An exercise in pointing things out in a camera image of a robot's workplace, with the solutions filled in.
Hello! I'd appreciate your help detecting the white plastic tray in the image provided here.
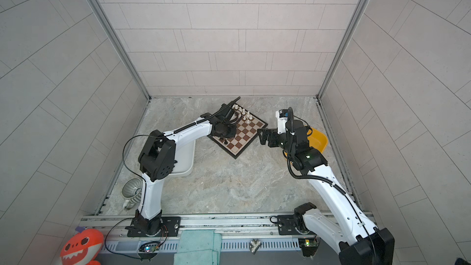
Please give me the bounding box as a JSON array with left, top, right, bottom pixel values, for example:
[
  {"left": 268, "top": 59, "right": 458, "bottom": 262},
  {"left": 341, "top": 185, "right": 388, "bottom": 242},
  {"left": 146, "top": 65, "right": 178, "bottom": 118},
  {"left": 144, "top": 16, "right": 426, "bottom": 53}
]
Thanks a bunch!
[{"left": 169, "top": 141, "right": 196, "bottom": 178}]

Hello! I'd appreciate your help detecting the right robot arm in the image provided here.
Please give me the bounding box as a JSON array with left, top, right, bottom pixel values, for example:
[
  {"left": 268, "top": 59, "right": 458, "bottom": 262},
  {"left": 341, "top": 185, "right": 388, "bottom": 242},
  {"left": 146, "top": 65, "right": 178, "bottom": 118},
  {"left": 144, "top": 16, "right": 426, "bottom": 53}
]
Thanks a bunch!
[{"left": 258, "top": 108, "right": 395, "bottom": 265}]

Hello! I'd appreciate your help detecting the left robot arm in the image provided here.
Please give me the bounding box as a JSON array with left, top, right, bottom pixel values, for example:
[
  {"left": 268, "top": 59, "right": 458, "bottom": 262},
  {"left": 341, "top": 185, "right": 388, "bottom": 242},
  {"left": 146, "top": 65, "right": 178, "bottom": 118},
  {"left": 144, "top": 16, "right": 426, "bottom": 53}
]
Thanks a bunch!
[{"left": 126, "top": 97, "right": 240, "bottom": 237}]

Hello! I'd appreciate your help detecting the folding chess board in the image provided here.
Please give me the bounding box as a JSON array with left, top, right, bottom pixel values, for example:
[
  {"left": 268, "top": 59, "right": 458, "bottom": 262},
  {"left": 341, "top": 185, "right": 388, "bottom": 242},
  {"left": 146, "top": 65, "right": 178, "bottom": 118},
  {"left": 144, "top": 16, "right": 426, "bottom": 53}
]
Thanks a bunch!
[{"left": 208, "top": 100, "right": 267, "bottom": 159}]

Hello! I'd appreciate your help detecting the yellow plastic bowl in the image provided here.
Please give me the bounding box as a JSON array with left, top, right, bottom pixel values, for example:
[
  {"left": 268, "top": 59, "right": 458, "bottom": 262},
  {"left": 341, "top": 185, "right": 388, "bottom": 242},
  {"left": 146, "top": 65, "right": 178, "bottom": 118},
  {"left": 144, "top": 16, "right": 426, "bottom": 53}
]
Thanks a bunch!
[{"left": 294, "top": 125, "right": 328, "bottom": 153}]

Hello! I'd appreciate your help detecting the striped grey cup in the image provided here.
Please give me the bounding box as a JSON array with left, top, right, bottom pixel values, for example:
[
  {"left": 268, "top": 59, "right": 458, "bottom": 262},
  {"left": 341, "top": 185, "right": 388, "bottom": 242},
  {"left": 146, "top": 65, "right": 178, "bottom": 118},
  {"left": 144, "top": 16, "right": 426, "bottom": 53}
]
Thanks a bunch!
[{"left": 121, "top": 179, "right": 143, "bottom": 211}]

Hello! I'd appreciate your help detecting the green cloth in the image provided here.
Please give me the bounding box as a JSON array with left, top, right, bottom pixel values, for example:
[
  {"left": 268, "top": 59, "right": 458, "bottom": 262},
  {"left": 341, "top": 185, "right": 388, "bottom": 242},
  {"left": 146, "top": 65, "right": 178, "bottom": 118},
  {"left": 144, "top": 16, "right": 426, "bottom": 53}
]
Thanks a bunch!
[{"left": 174, "top": 230, "right": 223, "bottom": 265}]

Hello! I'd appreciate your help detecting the red shark plush toy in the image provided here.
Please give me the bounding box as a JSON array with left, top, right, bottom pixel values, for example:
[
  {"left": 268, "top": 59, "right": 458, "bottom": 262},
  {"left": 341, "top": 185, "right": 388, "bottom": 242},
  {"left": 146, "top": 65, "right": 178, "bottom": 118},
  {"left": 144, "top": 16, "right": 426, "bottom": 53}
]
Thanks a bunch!
[{"left": 60, "top": 229, "right": 104, "bottom": 265}]

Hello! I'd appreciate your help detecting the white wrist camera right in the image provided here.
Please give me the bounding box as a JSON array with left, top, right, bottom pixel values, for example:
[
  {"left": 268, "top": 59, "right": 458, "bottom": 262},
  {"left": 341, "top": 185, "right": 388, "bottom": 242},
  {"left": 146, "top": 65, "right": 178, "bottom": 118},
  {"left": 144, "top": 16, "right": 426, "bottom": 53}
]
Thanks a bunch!
[{"left": 275, "top": 109, "right": 289, "bottom": 134}]

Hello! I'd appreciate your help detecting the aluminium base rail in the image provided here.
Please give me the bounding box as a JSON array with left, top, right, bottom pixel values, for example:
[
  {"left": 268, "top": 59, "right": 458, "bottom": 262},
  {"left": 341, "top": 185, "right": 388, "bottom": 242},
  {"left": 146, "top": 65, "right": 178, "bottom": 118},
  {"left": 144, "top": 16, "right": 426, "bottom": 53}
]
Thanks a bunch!
[{"left": 78, "top": 211, "right": 380, "bottom": 238}]

